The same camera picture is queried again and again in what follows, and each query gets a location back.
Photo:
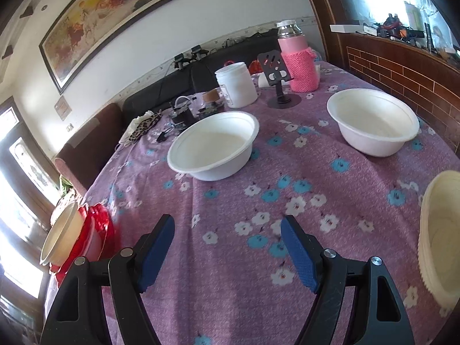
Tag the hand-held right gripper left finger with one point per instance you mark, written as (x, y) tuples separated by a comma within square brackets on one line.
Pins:
[(156, 255)]

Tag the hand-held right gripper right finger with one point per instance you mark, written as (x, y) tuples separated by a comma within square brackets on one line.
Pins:
[(300, 255)]

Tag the cream ribbed bowl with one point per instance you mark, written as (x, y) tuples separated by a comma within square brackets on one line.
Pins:
[(63, 233), (442, 240)]

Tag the red plate with gold lettering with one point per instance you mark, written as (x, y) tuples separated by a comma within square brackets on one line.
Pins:
[(59, 273)]

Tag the white paper bowl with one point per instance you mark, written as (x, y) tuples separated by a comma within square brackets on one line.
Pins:
[(373, 118), (212, 147)]

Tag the purple floral tablecloth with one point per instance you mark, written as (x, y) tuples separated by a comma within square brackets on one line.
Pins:
[(233, 205)]

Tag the black power adapter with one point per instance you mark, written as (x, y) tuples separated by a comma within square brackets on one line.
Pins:
[(163, 136)]

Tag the brown armchair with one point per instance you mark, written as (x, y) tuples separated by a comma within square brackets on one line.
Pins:
[(90, 140)]

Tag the black pump with clear dome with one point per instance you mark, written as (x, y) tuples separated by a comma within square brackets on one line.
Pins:
[(181, 116)]

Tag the wooden glass door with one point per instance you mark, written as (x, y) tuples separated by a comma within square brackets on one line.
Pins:
[(18, 187)]

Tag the dark cylinder with wooden knob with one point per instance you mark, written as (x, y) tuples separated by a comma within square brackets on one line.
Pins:
[(210, 102)]

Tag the black sofa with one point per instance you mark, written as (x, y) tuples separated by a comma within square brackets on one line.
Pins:
[(158, 90)]

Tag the white plastic jar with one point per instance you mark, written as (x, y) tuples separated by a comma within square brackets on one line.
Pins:
[(237, 86)]

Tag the pink bottle with knitted sleeve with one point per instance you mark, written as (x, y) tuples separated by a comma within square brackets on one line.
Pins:
[(300, 68)]

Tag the black phone stand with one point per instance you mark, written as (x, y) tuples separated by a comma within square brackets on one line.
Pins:
[(273, 66)]

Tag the red plastic bag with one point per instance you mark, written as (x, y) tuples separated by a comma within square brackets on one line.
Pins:
[(255, 67)]

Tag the black grey clamp gadget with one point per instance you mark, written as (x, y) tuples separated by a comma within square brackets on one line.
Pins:
[(179, 60), (198, 53)]

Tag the brick pattern wooden ledge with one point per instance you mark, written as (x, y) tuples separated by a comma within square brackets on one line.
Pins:
[(388, 68)]

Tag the white flat box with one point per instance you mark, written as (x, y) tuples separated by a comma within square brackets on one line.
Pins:
[(345, 27)]

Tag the framed horse painting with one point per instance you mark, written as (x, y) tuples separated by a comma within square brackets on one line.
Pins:
[(104, 21)]

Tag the pile of gadgets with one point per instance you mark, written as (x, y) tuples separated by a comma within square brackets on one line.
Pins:
[(402, 28)]

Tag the small wall plaque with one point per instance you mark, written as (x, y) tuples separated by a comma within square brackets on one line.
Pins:
[(61, 108)]

